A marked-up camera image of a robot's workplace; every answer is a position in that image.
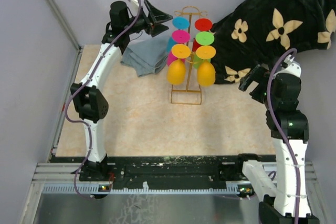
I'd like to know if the green plastic wine glass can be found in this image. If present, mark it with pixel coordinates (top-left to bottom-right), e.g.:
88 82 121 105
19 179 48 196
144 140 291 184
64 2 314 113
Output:
193 31 216 69

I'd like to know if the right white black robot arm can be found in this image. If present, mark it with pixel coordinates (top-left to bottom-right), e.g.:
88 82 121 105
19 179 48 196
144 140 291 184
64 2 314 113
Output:
234 63 320 223

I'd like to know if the grey folded cloth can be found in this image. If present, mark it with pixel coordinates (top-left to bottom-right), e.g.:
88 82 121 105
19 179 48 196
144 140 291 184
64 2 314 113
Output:
120 35 170 77

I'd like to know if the black floral blanket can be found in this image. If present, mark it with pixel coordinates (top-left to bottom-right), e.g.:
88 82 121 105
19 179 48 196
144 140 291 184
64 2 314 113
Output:
211 0 335 84

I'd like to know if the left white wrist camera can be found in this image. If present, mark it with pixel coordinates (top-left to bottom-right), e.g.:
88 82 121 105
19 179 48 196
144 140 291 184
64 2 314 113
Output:
130 0 141 9

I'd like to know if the right orange plastic wine glass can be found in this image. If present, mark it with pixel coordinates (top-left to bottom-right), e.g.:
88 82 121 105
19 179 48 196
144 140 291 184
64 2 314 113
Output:
196 45 216 87

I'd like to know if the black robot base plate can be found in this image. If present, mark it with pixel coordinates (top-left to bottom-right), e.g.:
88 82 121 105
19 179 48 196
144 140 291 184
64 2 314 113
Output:
78 153 266 190

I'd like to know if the purple cable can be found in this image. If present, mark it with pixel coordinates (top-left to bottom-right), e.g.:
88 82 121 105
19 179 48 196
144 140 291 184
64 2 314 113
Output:
64 0 144 200
266 48 302 224

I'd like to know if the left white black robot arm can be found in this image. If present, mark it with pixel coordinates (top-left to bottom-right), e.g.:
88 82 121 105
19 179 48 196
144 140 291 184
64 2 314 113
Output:
70 0 173 181

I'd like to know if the left orange plastic wine glass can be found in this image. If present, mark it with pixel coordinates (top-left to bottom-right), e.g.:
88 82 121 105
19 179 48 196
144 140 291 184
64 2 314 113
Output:
167 44 191 85

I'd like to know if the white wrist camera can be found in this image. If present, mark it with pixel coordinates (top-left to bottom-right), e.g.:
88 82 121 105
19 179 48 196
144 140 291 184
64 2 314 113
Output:
279 55 302 78
130 0 141 9

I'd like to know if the pink plastic wine glass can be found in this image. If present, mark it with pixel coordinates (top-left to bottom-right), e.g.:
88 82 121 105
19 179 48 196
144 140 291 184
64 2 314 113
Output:
166 30 190 66

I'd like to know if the white slotted cable duct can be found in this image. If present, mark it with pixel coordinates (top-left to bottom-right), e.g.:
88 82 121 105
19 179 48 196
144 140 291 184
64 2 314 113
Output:
42 182 254 195

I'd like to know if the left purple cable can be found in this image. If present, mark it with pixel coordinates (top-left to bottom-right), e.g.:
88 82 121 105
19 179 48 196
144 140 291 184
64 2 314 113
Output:
64 0 144 200

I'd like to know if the orange plastic wine glass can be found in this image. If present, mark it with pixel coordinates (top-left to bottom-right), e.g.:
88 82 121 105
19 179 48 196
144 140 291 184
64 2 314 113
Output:
196 45 216 87
167 44 191 85

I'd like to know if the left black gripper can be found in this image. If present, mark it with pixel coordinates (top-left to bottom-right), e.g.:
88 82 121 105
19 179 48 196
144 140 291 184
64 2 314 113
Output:
124 0 173 37

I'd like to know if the aluminium frame rail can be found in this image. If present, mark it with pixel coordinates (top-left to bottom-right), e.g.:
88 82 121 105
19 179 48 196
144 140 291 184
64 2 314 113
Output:
45 0 81 50

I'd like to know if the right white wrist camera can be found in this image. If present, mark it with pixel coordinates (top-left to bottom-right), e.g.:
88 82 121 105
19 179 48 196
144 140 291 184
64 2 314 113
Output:
279 55 302 78

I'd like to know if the gold wire glass rack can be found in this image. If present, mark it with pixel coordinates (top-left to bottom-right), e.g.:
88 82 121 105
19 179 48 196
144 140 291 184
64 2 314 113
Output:
170 5 207 105

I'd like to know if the blue plastic wine glass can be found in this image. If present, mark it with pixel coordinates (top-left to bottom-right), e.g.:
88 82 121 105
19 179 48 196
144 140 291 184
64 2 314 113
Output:
166 16 190 53

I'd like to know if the red plastic wine glass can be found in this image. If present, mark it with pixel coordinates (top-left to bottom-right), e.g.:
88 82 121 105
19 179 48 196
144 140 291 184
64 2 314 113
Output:
192 18 214 52

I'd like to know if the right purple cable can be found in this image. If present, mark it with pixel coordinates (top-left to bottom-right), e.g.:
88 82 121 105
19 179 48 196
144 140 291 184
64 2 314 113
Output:
266 48 302 224

